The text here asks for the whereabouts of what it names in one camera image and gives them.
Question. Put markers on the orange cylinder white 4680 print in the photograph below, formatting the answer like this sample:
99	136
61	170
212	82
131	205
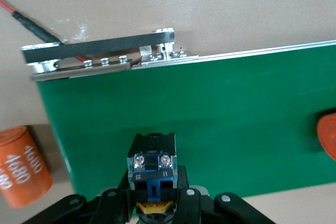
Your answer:
21	161
328	134

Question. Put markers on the green belt conveyor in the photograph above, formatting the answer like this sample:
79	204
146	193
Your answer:
183	103

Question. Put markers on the green push button switch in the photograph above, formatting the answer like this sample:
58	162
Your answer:
152	155

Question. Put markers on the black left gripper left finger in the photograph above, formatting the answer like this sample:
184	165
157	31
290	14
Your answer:
78	208

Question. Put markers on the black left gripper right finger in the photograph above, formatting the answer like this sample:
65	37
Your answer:
231	208

